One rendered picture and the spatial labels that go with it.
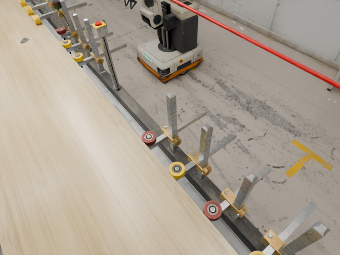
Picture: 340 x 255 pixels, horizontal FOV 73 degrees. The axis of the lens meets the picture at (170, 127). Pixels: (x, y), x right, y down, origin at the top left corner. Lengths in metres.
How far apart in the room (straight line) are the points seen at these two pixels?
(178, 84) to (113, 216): 2.13
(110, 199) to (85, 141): 0.38
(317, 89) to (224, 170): 1.63
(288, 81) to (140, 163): 2.44
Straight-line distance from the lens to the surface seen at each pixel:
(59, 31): 2.41
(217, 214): 1.06
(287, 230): 1.20
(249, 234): 1.28
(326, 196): 2.39
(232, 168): 2.23
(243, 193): 1.03
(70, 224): 1.15
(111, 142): 1.29
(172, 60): 2.87
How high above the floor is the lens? 1.90
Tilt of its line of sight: 51 degrees down
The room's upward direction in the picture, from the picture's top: 4 degrees counter-clockwise
